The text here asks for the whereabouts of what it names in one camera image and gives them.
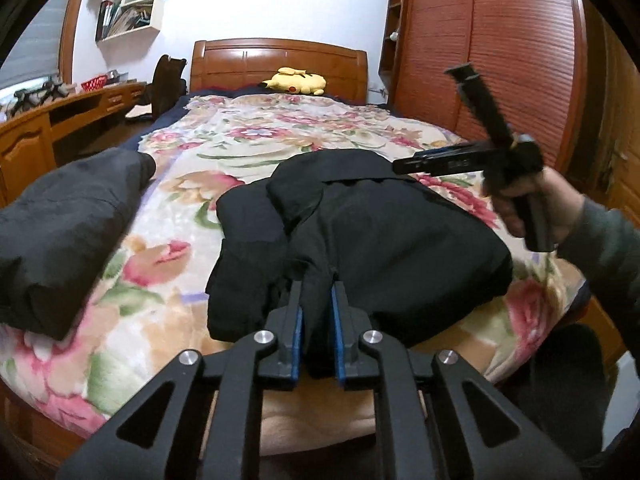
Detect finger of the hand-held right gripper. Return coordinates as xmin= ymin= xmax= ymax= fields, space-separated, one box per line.
xmin=392 ymin=156 xmax=485 ymax=177
xmin=414 ymin=146 xmax=488 ymax=159

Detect black jacket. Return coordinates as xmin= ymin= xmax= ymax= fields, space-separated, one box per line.
xmin=206 ymin=149 xmax=515 ymax=356

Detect wooden desk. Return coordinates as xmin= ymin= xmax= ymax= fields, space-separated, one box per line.
xmin=0 ymin=80 xmax=151 ymax=208

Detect wooden louvered wardrobe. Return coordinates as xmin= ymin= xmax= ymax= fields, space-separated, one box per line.
xmin=377 ymin=0 xmax=591 ymax=176

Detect grey window blinds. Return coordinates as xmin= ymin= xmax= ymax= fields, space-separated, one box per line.
xmin=0 ymin=0 xmax=76 ymax=96

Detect person's leg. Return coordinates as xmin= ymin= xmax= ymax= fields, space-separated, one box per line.
xmin=500 ymin=322 xmax=621 ymax=480

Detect wooden door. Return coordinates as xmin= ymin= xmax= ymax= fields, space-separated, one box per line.
xmin=582 ymin=7 xmax=640 ymax=221

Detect white wall shelf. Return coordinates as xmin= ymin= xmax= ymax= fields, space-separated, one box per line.
xmin=90 ymin=0 xmax=173 ymax=43

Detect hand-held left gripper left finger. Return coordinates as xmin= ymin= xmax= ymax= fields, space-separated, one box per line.
xmin=55 ymin=280 xmax=304 ymax=480

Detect person's right forearm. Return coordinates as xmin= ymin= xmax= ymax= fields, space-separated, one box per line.
xmin=555 ymin=200 xmax=640 ymax=361

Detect floral blanket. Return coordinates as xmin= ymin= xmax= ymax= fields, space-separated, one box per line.
xmin=0 ymin=92 xmax=591 ymax=456

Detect yellow plush toy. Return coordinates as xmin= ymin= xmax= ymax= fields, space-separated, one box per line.
xmin=258 ymin=66 xmax=327 ymax=97

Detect black binders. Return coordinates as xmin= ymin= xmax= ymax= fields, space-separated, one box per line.
xmin=96 ymin=1 xmax=115 ymax=41

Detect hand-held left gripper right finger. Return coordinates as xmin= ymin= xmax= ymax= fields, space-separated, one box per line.
xmin=330 ymin=280 xmax=583 ymax=480

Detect black metal gadget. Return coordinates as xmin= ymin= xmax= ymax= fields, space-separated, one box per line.
xmin=42 ymin=80 xmax=76 ymax=99
xmin=10 ymin=88 xmax=44 ymax=109

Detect person's right hand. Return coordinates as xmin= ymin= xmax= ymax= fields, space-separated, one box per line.
xmin=481 ymin=167 xmax=586 ymax=246

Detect black chair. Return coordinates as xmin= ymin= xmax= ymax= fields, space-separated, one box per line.
xmin=150 ymin=55 xmax=188 ymax=121

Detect dark grey folded garment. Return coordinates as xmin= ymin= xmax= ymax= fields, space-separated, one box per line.
xmin=0 ymin=150 xmax=157 ymax=341

